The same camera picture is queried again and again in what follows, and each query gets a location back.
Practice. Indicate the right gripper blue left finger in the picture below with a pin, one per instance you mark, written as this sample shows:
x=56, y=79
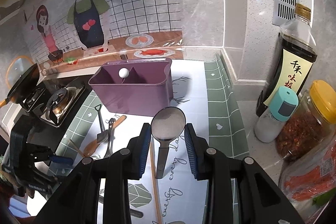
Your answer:
x=143, y=145

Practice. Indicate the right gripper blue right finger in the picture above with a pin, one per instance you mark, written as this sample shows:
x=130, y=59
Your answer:
x=191, y=146

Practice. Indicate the wooden chopstick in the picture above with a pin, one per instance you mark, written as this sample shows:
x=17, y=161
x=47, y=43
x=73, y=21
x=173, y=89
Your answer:
x=155, y=186
x=76, y=148

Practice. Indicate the large steel spoon black handle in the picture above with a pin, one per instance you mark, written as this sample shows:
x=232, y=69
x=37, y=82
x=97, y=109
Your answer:
x=166, y=126

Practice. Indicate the black shovel shaped spoon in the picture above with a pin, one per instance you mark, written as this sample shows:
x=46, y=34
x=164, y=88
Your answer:
x=101, y=124

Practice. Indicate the brown wooden spoon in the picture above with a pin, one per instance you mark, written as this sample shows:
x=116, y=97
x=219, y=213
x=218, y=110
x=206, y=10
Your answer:
x=90, y=149

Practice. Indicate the black handled steel spoon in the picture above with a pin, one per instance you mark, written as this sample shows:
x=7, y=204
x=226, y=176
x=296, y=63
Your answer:
x=110, y=138

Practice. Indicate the green checkered table mat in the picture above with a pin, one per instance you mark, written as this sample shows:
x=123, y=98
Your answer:
x=167, y=192

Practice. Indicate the purple plastic utensil holder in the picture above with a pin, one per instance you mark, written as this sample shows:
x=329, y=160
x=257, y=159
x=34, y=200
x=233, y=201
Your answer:
x=147, y=90

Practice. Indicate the black gas stove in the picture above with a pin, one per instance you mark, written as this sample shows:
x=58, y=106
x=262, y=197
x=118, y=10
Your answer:
x=49, y=110

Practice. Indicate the salt shaker teal cap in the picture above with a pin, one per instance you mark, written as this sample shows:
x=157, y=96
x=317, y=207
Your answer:
x=271, y=122

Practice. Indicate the glass pan lid orange rim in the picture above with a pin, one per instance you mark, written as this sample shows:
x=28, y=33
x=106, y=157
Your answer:
x=17, y=67

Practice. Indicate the orange capped plastic bottle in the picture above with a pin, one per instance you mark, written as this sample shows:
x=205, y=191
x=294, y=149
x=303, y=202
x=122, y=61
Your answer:
x=309, y=182

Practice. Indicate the chili jar yellow lid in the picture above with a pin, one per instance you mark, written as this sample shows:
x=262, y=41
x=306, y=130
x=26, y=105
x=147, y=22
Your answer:
x=312, y=121

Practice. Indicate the soy sauce bottle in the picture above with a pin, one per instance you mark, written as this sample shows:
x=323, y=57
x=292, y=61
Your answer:
x=294, y=55

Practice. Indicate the black frying pan orange handle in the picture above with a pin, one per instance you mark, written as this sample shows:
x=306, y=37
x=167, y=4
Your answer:
x=23, y=87

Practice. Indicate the cartoon couple wall sticker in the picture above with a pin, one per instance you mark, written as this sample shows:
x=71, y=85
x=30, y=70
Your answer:
x=65, y=35

